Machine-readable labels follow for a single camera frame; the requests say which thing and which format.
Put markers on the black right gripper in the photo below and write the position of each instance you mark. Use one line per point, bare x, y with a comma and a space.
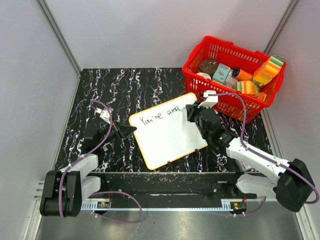
192, 110

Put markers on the orange packet in basket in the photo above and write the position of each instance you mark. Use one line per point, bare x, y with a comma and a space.
261, 96

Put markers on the orange bottle blue cap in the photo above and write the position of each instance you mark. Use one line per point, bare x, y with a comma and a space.
241, 75

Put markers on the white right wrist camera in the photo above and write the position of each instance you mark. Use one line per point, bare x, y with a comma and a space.
210, 99

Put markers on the yellow green sponge pack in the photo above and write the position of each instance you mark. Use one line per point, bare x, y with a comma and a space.
268, 70

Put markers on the white board yellow frame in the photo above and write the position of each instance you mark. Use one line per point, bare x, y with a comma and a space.
164, 134

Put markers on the white round lid container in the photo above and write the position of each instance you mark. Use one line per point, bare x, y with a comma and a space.
204, 75

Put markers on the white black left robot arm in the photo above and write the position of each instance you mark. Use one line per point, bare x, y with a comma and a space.
65, 190

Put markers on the pink white packet in basket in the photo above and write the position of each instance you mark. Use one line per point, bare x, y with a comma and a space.
231, 82

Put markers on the small pink white box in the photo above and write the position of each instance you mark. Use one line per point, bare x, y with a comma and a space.
243, 167

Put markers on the red plastic shopping basket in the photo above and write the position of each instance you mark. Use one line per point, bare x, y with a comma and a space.
231, 102

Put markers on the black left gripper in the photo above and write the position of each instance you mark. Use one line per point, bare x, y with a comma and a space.
126, 132

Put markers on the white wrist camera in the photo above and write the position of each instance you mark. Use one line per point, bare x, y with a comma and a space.
210, 99
104, 114

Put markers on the striped orange sponge pack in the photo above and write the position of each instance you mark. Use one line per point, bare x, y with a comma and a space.
247, 87

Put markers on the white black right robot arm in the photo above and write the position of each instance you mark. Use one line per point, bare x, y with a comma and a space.
288, 182

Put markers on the brown round bread pack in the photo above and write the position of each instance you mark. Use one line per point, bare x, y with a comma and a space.
208, 66

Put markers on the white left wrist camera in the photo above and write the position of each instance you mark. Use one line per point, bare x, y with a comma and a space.
104, 114

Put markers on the teal small carton box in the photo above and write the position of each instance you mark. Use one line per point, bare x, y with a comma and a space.
221, 73

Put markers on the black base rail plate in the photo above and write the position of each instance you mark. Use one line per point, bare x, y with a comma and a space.
149, 187

